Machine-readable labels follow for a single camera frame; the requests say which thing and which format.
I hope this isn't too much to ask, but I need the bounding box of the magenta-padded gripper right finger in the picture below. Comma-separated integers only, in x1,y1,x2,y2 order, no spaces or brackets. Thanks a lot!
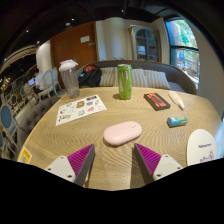
133,143,184,186

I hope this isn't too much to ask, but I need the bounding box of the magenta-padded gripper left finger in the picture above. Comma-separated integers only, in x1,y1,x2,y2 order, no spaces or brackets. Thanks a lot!
44,143,97,187

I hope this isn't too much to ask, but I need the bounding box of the pink computer mouse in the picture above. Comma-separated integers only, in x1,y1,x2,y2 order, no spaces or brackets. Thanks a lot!
102,120,143,147

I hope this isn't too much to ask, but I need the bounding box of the white oval mouse pad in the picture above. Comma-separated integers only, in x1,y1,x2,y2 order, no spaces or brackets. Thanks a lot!
186,128,218,167

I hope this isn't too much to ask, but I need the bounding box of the yellow white card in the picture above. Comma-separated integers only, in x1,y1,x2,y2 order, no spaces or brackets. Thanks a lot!
17,146,33,165

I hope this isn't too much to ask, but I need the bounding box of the small green white pack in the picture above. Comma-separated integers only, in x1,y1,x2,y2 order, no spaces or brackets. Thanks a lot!
166,115,189,128

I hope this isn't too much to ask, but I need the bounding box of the white sticker sheet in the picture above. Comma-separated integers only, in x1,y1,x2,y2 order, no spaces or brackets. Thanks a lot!
55,94,108,127

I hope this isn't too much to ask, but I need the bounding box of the grey tufted armchair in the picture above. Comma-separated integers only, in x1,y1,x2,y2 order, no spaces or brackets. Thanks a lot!
15,95,62,152

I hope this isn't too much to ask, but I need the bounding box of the black box with orange print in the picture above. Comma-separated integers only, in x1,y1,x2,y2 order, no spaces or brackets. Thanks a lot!
143,92,171,112

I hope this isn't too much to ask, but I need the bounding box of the white squeeze tube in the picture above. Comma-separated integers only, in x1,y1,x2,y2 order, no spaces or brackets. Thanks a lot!
167,90,186,111

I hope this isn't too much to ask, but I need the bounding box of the blue backed chair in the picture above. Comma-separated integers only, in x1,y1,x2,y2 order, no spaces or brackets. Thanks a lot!
0,99,20,158

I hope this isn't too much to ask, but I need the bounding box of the clear shaker bottle white lid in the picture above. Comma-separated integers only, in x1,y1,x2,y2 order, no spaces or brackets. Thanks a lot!
58,59,81,100

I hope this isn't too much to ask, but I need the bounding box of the striped cushion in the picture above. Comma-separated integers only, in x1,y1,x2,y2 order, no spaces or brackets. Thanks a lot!
131,68,149,88
143,69,172,90
112,67,119,88
98,67,116,88

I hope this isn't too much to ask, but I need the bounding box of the white dining chair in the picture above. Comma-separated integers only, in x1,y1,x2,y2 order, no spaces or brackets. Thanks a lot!
51,67,63,92
40,69,57,98

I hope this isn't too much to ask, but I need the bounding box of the grey curved sofa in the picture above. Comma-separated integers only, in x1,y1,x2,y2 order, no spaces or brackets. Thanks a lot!
76,59,198,96

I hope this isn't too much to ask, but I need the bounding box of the person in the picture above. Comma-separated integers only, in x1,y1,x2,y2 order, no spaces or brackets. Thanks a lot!
32,68,46,95

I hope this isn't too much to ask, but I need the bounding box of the green drink can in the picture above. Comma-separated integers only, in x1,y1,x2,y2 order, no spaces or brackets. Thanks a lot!
116,63,133,101

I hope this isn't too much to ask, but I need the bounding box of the black backpack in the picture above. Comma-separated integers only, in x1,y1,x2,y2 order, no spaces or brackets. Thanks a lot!
77,64,103,88

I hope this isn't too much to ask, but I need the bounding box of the dark framed window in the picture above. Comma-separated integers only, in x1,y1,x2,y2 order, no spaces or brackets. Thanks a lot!
165,18,201,88

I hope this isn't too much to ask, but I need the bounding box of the brown wooden door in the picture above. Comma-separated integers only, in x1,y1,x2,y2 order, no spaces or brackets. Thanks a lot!
49,21,100,89

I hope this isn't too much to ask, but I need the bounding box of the arched glass cabinet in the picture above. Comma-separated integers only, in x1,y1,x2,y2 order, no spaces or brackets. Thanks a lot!
129,24,162,63

